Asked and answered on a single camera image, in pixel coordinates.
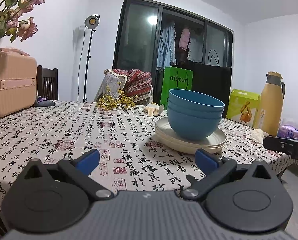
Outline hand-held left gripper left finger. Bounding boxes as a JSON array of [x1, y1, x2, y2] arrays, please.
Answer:
[[23, 149, 114, 200]]

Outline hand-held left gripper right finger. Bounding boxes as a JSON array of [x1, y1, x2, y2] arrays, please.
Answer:
[[180, 148, 274, 202]]

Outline blue bowl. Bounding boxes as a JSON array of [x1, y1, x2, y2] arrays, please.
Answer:
[[167, 106, 223, 141], [168, 89, 225, 112], [167, 98, 225, 119]]

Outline purple tissue pack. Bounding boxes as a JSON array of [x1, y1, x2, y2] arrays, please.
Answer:
[[277, 124, 298, 140]]

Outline crumpled white cloth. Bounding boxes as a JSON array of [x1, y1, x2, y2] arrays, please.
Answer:
[[250, 128, 271, 143]]

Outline calligraphy print tablecloth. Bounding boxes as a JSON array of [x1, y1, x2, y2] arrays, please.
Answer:
[[0, 100, 298, 213]]

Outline yellow thermos jug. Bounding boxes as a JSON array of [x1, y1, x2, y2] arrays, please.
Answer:
[[253, 71, 286, 137]]

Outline yellow-green snack box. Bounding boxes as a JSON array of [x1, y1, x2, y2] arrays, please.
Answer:
[[226, 89, 261, 128]]

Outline yellow flower branch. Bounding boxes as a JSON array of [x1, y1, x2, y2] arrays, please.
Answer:
[[97, 81, 138, 111]]

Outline purple grey cloth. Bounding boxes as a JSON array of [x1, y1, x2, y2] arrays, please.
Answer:
[[34, 95, 56, 107]]

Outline white dotted work glove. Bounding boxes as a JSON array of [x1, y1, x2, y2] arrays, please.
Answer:
[[143, 102, 165, 117]]

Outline black paper bag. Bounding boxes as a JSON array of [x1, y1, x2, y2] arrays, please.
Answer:
[[191, 49, 233, 119]]

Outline green paper bag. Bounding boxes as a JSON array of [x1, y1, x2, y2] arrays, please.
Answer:
[[160, 66, 194, 110]]

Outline dark wooden chair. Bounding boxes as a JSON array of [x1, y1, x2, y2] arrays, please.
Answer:
[[36, 65, 59, 101]]

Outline red patterned blanket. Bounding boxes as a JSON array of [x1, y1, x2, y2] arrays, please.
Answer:
[[94, 68, 153, 105]]

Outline pink small suitcase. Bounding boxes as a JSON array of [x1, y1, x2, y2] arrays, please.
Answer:
[[0, 47, 38, 118]]

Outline hanging white garment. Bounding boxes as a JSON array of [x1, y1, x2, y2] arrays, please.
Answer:
[[187, 36, 204, 63]]

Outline hanging light blue shirt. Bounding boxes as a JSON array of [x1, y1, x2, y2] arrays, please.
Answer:
[[156, 21, 177, 72]]

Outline hanging pink jacket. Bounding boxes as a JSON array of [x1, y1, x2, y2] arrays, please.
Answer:
[[178, 28, 191, 52]]

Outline dark sliding glass door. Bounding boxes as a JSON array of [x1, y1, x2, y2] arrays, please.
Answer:
[[113, 0, 234, 90]]

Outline studio light on stand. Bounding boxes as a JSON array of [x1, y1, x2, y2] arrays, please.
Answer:
[[83, 14, 101, 102]]

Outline dried pink roses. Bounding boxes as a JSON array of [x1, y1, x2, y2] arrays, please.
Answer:
[[0, 0, 46, 46]]

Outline black lamp cable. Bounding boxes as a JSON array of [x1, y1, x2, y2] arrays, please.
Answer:
[[77, 26, 87, 100]]

